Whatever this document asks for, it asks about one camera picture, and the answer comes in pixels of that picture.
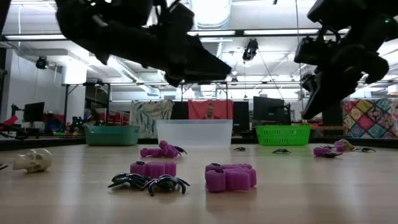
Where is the black ceiling spotlight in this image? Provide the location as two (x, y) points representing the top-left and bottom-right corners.
(242, 38), (260, 62)
(35, 55), (50, 70)

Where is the cream plastic skull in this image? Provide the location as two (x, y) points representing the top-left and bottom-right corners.
(12, 148), (53, 174)
(338, 139), (355, 152)

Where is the colourful patchwork quilt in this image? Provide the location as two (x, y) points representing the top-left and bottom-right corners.
(341, 98), (398, 139)

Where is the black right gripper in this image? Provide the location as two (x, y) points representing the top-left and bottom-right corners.
(300, 40), (390, 121)

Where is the person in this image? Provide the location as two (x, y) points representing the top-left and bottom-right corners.
(200, 102), (221, 121)

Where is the orange cloth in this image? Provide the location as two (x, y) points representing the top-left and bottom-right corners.
(188, 99), (234, 121)

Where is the teal plastic bin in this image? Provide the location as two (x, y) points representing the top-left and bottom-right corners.
(84, 124), (141, 147)

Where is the white ceiling light strip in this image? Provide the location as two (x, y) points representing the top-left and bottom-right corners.
(4, 34), (68, 41)
(188, 30), (236, 37)

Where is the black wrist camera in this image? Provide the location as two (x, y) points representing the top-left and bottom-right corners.
(294, 35), (328, 67)
(152, 0), (196, 35)

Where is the black overhead bar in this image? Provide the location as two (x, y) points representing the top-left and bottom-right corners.
(0, 27), (398, 43)

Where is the red angled board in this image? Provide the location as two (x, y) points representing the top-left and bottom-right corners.
(0, 114), (22, 128)

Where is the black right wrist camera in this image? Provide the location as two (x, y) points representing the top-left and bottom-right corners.
(294, 35), (328, 67)

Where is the clear plastic bin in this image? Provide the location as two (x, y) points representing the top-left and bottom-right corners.
(155, 119), (233, 149)

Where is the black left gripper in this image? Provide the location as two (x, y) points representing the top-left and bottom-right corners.
(96, 18), (233, 88)

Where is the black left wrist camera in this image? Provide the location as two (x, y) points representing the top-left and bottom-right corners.
(152, 0), (196, 35)

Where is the black computer monitor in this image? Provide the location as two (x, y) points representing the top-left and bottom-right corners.
(252, 96), (292, 126)
(322, 104), (343, 127)
(233, 100), (251, 134)
(171, 101), (190, 121)
(23, 101), (45, 123)

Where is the green plastic basket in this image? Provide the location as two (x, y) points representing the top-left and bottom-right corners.
(255, 124), (312, 147)

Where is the marbled pattern cloth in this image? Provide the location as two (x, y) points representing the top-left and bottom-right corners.
(129, 100), (175, 139)

